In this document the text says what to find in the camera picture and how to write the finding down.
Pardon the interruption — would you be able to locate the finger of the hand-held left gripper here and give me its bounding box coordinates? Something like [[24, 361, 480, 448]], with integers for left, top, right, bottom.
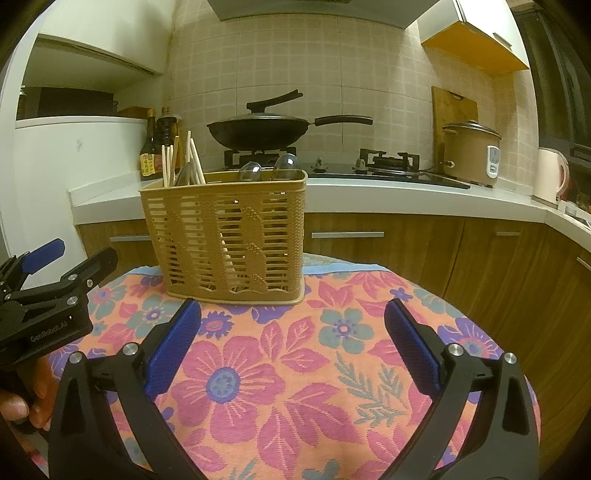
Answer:
[[0, 237, 66, 290], [20, 247, 118, 308]]

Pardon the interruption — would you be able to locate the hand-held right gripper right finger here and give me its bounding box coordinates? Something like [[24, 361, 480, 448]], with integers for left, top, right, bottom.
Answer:
[[383, 298, 542, 480]]

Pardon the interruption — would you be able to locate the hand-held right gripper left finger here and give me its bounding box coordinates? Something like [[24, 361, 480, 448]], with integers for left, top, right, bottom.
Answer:
[[47, 298, 202, 480]]

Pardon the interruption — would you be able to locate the bunch of white chopsticks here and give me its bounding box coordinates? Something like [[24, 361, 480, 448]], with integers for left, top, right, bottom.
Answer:
[[161, 130, 206, 188]]

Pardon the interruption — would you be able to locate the tan plastic utensil basket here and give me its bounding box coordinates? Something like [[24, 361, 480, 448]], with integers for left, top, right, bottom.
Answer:
[[139, 169, 309, 306]]

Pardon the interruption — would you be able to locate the person's left hand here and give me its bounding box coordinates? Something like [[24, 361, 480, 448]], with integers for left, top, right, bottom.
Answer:
[[0, 357, 62, 432]]

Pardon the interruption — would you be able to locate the wooden cabinet door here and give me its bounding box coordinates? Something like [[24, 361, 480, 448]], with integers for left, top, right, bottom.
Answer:
[[76, 219, 161, 278], [443, 217, 552, 342], [302, 212, 465, 298]]

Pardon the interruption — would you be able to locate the white refrigerator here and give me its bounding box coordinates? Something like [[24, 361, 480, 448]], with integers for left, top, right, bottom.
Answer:
[[0, 115, 149, 261]]

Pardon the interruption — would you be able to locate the floral pink cloth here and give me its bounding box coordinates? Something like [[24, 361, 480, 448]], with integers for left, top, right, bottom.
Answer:
[[44, 253, 541, 480]]

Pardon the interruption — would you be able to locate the dark sauce bottle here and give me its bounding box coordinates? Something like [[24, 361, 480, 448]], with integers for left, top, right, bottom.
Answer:
[[140, 109, 159, 182], [157, 107, 184, 176]]

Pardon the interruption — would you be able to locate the black gas stove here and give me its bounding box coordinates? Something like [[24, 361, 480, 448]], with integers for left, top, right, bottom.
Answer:
[[224, 148, 472, 190]]

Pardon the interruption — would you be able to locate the beige rice cooker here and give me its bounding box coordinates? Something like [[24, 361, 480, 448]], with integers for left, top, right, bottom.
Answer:
[[441, 121, 503, 188]]

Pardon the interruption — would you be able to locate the black wok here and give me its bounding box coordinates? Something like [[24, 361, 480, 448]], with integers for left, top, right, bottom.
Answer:
[[206, 114, 374, 151]]

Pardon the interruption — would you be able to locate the pale pink electric kettle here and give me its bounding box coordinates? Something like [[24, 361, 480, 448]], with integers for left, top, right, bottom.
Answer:
[[531, 147, 571, 206]]

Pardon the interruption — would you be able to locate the wooden cutting board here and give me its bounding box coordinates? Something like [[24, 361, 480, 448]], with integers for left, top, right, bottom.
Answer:
[[431, 86, 478, 171]]

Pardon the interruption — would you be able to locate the black wok lid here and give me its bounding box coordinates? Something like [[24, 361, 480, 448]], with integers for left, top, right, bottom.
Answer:
[[217, 90, 305, 121]]

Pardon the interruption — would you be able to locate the range hood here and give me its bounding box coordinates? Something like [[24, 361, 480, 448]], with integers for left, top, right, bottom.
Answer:
[[206, 0, 444, 31]]

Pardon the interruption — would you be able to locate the white wall cabinet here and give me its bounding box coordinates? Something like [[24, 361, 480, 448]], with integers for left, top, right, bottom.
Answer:
[[23, 0, 178, 77]]

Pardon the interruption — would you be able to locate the orange wall cabinet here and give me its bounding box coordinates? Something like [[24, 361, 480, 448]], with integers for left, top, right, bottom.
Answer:
[[421, 0, 531, 75]]

